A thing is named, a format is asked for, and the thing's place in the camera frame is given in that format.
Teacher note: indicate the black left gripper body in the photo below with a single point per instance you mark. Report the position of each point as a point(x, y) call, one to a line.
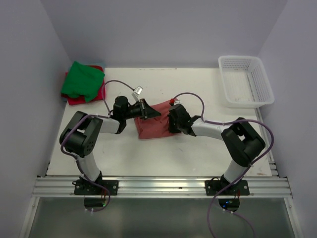
point(133, 111)

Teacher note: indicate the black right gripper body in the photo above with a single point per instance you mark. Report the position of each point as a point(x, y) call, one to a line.
point(174, 126)

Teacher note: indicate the salmon pink t shirt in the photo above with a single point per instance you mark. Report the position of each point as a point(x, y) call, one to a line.
point(157, 127)

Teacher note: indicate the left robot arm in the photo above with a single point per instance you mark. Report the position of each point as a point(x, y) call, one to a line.
point(79, 137)

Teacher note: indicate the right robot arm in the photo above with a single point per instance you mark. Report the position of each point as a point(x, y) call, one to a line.
point(243, 143)

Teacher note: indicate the red folded t shirt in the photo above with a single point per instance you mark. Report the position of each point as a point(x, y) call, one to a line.
point(100, 91)

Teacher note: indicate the green folded t shirt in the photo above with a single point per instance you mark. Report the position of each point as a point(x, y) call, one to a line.
point(83, 80)

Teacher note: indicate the white plastic basket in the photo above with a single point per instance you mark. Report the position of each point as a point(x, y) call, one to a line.
point(245, 82)

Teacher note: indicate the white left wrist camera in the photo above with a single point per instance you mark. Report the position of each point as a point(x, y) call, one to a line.
point(136, 93)

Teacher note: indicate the aluminium mounting rail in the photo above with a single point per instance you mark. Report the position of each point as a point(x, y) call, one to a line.
point(167, 187)

